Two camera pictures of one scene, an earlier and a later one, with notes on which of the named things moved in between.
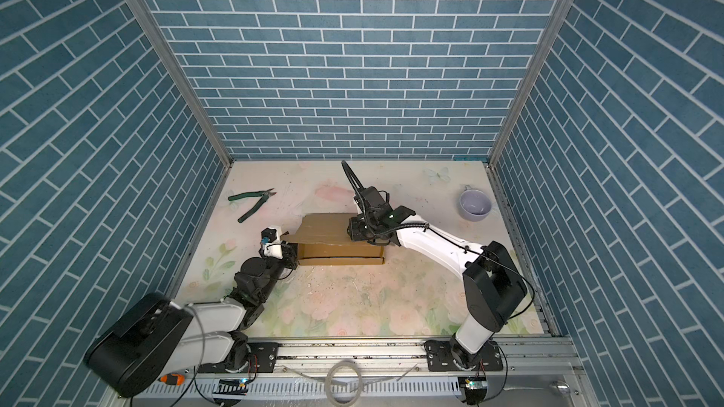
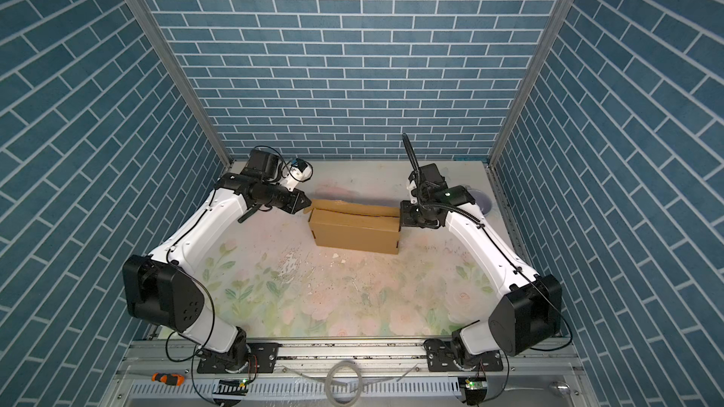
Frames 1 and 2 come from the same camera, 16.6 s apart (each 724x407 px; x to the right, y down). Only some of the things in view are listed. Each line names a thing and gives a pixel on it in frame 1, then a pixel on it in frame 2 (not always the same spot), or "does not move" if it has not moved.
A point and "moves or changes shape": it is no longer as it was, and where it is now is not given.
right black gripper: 353,233 → 405,217
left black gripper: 289,257 → 294,203
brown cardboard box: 323,239 moves or changes shape
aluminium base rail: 387,374 does not move
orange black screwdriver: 172,379 does not move
